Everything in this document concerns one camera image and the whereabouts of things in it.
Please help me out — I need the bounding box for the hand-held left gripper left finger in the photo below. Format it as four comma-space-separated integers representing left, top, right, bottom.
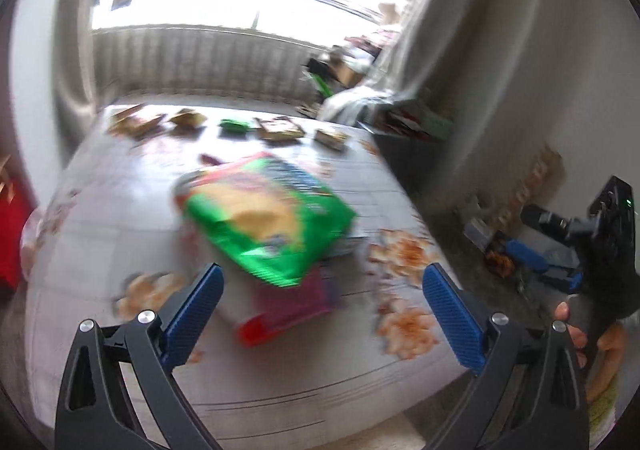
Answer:
55, 262, 224, 450

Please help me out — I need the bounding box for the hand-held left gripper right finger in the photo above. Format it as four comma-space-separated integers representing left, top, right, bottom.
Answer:
422, 264, 591, 450

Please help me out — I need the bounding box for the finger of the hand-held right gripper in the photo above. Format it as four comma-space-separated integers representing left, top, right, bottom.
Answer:
544, 267, 584, 293
505, 239, 548, 273

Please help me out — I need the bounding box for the white bottle with red cap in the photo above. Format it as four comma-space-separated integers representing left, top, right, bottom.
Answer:
172, 170, 301, 348

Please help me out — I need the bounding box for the purple packet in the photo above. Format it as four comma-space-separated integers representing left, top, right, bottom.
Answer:
255, 265, 342, 331

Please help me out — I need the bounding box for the green snack bag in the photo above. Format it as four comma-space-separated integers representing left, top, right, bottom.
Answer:
182, 152, 358, 288

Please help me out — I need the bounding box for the person's right hand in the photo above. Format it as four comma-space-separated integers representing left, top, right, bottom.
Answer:
554, 301, 629, 372

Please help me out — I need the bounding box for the dark side table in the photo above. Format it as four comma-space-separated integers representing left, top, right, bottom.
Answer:
372, 100, 453, 191

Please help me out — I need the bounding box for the gold snack packet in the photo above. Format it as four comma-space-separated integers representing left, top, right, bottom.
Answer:
167, 108, 207, 129

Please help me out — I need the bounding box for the brown snack packet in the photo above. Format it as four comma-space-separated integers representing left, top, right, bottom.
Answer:
107, 104, 166, 138

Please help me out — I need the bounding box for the brown flat packet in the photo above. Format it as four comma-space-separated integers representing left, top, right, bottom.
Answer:
252, 116, 306, 143

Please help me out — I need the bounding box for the yellow green small box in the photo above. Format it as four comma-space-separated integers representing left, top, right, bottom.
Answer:
314, 128, 348, 151

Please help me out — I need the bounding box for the beige curtain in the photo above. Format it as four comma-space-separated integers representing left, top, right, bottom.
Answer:
320, 0, 551, 127
59, 0, 110, 111

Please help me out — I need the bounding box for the metal window railing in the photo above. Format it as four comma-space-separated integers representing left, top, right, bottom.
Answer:
92, 24, 331, 103

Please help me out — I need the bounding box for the cardboard box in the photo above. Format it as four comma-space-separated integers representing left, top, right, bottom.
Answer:
330, 60, 362, 86

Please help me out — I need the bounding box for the black green object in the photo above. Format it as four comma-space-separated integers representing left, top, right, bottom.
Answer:
305, 58, 334, 96

